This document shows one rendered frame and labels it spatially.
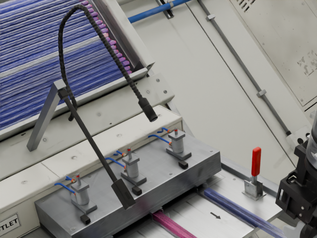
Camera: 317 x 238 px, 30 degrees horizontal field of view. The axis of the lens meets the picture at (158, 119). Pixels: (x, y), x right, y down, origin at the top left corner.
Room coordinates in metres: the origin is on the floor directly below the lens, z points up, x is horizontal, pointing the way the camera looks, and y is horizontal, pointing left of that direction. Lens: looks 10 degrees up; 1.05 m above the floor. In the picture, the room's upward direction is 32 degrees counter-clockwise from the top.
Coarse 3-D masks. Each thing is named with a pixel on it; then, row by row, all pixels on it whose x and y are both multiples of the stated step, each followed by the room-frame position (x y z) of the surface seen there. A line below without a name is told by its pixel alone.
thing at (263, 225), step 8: (208, 192) 1.13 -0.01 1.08; (216, 192) 1.13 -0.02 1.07; (216, 200) 1.12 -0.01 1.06; (224, 200) 1.11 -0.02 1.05; (232, 208) 1.09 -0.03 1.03; (240, 208) 1.09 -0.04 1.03; (240, 216) 1.08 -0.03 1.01; (248, 216) 1.07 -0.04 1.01; (256, 216) 1.06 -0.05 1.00; (256, 224) 1.06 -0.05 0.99; (264, 224) 1.05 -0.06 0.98; (272, 232) 1.03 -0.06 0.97; (280, 232) 1.03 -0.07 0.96
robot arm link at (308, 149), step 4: (312, 140) 0.81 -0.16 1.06; (308, 144) 0.83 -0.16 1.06; (312, 144) 0.81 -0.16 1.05; (316, 144) 0.80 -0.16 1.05; (308, 148) 0.83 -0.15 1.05; (312, 148) 0.82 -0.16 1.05; (316, 148) 0.81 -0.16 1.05; (308, 152) 0.83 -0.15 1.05; (312, 152) 0.82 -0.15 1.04; (316, 152) 0.81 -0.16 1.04; (308, 156) 0.83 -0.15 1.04; (312, 156) 0.82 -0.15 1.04; (316, 156) 0.80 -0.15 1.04; (312, 160) 0.82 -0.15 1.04; (316, 160) 0.82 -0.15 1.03; (312, 164) 0.83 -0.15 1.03; (316, 164) 0.82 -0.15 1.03; (316, 168) 0.83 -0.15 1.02
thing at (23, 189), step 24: (144, 120) 1.23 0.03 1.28; (168, 120) 1.22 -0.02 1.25; (120, 144) 1.16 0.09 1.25; (48, 168) 1.11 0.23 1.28; (72, 168) 1.10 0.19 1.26; (96, 168) 1.13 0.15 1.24; (0, 192) 1.06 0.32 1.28; (24, 192) 1.05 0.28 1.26; (48, 192) 1.08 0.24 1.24; (0, 216) 1.03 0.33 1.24; (24, 216) 1.06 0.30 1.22
